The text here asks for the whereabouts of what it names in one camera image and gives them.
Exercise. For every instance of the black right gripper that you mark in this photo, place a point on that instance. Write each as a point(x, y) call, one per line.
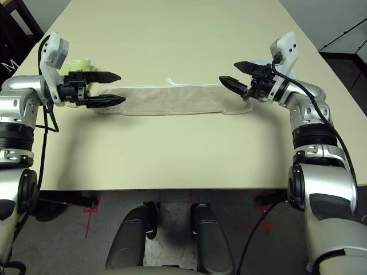
point(263, 84)

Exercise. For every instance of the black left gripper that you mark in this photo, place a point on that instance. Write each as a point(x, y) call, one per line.
point(71, 90)

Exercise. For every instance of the beige towel with white trim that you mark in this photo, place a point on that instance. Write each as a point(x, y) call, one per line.
point(172, 100)

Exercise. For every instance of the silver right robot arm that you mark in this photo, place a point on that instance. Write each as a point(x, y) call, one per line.
point(324, 186)

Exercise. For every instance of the green folded towel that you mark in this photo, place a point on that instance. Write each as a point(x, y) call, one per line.
point(77, 66)

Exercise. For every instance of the black cabinet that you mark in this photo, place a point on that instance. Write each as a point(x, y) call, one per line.
point(344, 66)

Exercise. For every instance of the black box with letter M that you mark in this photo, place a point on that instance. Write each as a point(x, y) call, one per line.
point(11, 43)

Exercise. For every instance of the black metal rod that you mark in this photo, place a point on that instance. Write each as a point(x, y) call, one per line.
point(342, 36)

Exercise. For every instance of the black table foot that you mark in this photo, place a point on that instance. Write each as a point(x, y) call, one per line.
point(71, 199)
point(269, 199)

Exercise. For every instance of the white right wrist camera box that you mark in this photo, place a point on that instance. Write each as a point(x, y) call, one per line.
point(288, 46)

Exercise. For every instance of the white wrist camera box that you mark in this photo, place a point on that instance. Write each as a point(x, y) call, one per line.
point(56, 48)
point(288, 46)

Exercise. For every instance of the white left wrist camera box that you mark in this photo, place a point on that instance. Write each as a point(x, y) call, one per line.
point(56, 48)

